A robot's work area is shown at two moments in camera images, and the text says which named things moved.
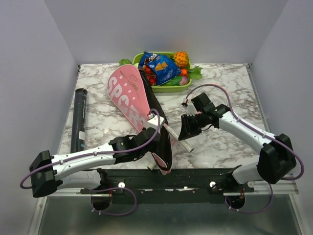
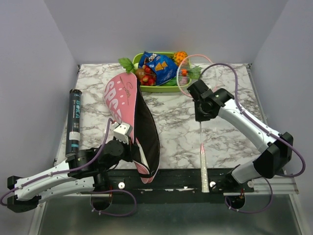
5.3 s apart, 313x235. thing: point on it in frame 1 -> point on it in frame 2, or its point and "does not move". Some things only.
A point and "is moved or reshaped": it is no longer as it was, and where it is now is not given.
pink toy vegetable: [184, 81] does not move
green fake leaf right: [195, 73] does not move
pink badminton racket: [217, 95] is moved or reshaped
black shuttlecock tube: [79, 121] is moved or reshaped
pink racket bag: [132, 92] is moved or reshaped
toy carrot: [184, 72] does not move
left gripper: [154, 149] -> [131, 150]
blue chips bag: [165, 69] does not move
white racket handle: [171, 131] -> [204, 176]
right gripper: [187, 130] -> [200, 118]
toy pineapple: [181, 58] does not move
